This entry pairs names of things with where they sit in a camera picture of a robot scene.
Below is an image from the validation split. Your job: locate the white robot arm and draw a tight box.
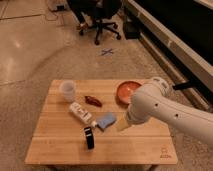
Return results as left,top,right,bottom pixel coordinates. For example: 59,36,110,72
117,77,213,148

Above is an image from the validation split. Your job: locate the black whiteboard eraser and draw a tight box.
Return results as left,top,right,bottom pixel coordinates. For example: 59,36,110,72
84,127,94,149

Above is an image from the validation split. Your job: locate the blue sponge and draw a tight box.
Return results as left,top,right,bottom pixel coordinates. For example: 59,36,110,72
97,113,116,130

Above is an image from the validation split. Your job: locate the orange bowl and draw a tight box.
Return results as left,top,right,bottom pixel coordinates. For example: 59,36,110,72
116,81,141,104

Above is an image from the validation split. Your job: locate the wooden table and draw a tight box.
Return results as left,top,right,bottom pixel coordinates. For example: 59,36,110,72
24,78,179,171

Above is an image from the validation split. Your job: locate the white plastic bottle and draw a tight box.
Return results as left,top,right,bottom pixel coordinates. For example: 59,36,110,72
69,102,97,128

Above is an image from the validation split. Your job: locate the translucent plastic cup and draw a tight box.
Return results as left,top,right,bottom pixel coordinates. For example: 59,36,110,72
59,80,76,103

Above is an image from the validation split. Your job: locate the black box on floor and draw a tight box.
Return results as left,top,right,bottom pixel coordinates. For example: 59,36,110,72
123,22,140,39

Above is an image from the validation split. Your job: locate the black office chair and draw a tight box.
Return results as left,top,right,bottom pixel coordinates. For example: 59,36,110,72
66,0,122,45

